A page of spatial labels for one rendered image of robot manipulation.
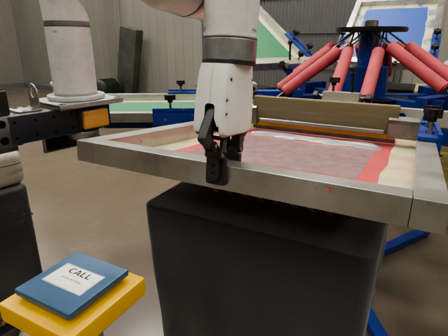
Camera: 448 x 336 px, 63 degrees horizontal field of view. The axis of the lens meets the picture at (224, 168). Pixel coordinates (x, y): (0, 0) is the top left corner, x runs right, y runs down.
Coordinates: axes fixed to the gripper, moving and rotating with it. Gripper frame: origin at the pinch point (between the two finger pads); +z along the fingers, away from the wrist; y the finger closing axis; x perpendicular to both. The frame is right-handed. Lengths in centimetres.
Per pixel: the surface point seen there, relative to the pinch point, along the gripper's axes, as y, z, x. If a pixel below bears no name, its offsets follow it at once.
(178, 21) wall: -510, -101, -364
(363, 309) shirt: -9.5, 21.9, 21.6
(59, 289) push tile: 20.3, 13.4, -11.9
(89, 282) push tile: 17.7, 13.1, -9.6
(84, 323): 21.7, 15.3, -6.1
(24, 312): 23.8, 15.5, -14.0
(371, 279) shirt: -9.0, 16.1, 22.0
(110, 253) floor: -107, 98, -133
